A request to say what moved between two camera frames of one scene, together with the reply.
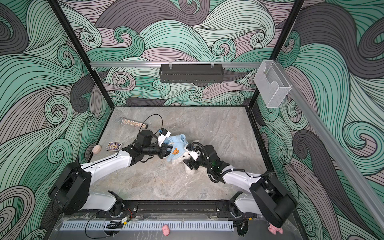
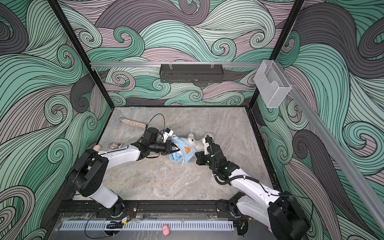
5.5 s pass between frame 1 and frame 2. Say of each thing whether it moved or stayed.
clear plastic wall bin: stayed
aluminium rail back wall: stayed
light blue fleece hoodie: moved
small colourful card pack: stayed
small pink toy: stayed
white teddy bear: moved
